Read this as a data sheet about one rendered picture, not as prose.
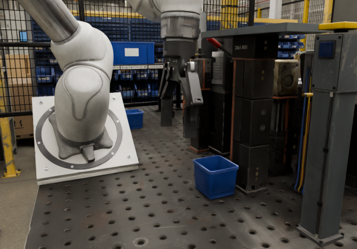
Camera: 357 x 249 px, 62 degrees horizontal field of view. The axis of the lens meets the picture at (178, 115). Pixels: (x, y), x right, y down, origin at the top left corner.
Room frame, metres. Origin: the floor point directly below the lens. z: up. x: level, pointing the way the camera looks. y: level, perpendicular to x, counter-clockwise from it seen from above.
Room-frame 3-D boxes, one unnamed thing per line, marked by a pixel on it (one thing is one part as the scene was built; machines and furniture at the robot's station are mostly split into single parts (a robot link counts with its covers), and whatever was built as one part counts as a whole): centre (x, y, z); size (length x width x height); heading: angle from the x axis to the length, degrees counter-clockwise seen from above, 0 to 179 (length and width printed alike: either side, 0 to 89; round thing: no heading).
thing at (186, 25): (0.71, 0.00, 1.16); 0.09 x 0.09 x 0.06
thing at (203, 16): (1.86, -0.12, 1.17); 0.12 x 0.01 x 0.34; 115
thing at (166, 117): (0.76, 0.03, 0.95); 0.03 x 0.01 x 0.07; 115
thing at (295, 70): (0.98, -0.34, 0.89); 0.13 x 0.11 x 0.38; 115
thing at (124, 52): (1.85, 0.31, 1.10); 0.30 x 0.17 x 0.13; 121
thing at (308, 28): (0.84, -0.21, 1.16); 0.37 x 0.14 x 0.02; 25
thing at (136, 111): (1.58, 0.25, 0.74); 0.11 x 0.10 x 0.09; 25
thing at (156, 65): (1.92, 0.15, 1.01); 0.90 x 0.22 x 0.03; 115
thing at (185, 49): (0.71, 0.00, 1.08); 0.08 x 0.07 x 0.09; 25
